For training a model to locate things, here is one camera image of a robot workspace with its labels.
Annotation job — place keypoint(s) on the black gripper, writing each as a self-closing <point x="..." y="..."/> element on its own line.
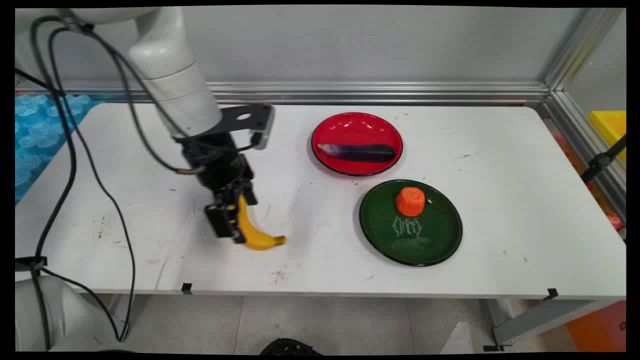
<point x="220" y="165"/>

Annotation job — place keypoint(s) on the yellow toy banana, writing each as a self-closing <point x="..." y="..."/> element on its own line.
<point x="255" y="238"/>

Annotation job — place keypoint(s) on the orange toy fruit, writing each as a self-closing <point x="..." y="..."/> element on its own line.
<point x="410" y="201"/>

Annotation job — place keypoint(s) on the black tape marker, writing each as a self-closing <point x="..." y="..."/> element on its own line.
<point x="186" y="288"/>
<point x="552" y="293"/>

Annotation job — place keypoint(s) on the purple toy eggplant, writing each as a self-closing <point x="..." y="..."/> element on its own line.
<point x="360" y="152"/>

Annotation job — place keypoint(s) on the red plate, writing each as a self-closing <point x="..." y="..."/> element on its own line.
<point x="350" y="129"/>

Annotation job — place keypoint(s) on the black object on floor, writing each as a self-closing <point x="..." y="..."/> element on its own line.
<point x="290" y="347"/>

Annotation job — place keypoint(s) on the green plate with white print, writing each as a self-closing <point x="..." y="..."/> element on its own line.
<point x="430" y="240"/>

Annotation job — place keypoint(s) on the blue bubble mat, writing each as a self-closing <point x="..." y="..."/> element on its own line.
<point x="40" y="130"/>

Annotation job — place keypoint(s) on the grey table leg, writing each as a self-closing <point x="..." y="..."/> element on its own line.
<point x="540" y="320"/>

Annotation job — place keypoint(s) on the pink red strip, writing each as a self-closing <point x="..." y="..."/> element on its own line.
<point x="614" y="221"/>

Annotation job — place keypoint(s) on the orange box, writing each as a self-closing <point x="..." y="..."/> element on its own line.
<point x="597" y="330"/>

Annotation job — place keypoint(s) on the yellow plastic box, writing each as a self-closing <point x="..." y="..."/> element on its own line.
<point x="611" y="127"/>

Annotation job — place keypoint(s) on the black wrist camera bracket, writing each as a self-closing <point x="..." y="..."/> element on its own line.
<point x="255" y="120"/>

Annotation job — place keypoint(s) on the aluminium frame back rail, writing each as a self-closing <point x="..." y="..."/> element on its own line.
<point x="380" y="92"/>

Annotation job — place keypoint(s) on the aluminium frame side rail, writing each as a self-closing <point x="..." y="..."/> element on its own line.
<point x="585" y="135"/>

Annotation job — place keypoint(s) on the aluminium frame post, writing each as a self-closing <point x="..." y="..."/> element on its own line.
<point x="582" y="47"/>

